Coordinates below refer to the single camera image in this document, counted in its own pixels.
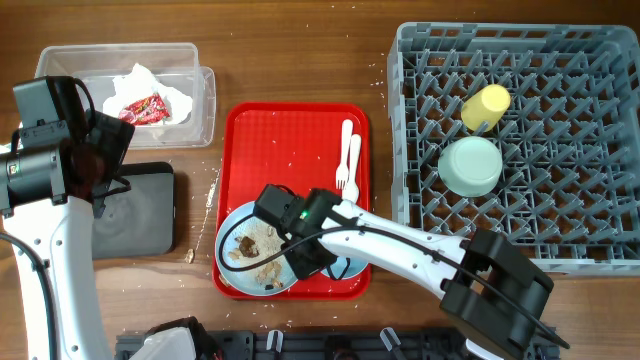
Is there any white plastic spoon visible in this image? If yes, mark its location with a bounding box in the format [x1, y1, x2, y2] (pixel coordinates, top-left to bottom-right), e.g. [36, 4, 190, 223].
[342, 134, 362, 203]

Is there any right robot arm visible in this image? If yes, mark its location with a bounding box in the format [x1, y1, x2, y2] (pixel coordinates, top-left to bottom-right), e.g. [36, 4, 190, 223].
[253, 185, 568, 359]

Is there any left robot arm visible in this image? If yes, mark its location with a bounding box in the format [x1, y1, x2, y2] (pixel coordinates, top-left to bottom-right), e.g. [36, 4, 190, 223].
[1, 76, 135, 359]

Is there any clear plastic bin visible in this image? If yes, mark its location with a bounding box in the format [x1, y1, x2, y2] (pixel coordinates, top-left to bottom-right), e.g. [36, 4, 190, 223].
[35, 43, 216, 149]

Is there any food crumb on table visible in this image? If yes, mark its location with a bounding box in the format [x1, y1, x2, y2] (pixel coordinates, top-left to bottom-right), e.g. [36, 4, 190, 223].
[185, 249, 195, 264]

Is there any small light blue bowl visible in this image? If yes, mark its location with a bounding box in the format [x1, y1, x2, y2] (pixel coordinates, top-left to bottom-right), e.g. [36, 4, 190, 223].
[321, 257, 368, 281]

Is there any white plastic fork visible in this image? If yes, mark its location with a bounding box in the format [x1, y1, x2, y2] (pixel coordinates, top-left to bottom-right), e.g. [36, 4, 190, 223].
[335, 119, 353, 189]

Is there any white napkin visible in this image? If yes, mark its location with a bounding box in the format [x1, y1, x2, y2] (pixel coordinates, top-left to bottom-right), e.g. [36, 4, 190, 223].
[102, 63, 193, 126]

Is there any green bowl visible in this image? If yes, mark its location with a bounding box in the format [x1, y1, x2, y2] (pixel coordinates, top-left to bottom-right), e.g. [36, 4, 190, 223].
[437, 136, 503, 197]

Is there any red serving tray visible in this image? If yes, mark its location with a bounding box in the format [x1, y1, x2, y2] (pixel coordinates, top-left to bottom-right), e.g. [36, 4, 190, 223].
[211, 101, 373, 302]

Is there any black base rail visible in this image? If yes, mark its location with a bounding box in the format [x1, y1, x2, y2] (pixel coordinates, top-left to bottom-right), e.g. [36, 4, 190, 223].
[114, 327, 559, 360]

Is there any yellow cup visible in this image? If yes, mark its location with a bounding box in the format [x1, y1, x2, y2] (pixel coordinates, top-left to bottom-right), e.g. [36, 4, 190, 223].
[461, 84, 511, 131]

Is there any food scraps and rice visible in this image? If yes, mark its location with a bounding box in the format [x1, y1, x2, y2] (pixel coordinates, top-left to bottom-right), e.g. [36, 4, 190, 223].
[223, 217, 295, 291]

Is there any red candy wrapper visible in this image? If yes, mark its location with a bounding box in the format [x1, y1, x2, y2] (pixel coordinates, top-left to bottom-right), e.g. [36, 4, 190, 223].
[118, 93, 170, 126]

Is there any grey dishwasher rack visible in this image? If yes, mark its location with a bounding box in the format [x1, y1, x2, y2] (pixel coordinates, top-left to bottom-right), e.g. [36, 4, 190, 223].
[387, 22, 639, 276]

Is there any large light blue plate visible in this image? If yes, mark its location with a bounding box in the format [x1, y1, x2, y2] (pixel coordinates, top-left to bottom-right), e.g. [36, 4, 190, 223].
[215, 202, 298, 296]

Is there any black tray bin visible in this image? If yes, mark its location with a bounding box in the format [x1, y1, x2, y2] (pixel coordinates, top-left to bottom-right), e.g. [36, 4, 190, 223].
[92, 162, 175, 259]

